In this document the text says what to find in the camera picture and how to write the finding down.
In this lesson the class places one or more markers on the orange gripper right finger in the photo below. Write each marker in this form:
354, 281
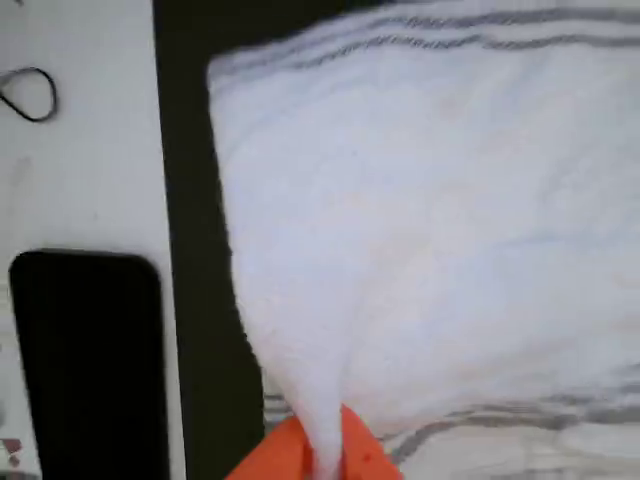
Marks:
362, 450

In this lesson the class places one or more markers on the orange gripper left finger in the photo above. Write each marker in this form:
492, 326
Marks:
275, 457

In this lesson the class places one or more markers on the white grey-striped towel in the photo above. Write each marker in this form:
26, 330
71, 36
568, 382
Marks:
425, 225

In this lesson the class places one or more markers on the small black mouse pad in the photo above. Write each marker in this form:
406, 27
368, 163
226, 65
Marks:
90, 370

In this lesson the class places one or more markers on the large black desk mat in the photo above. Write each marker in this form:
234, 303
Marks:
195, 200

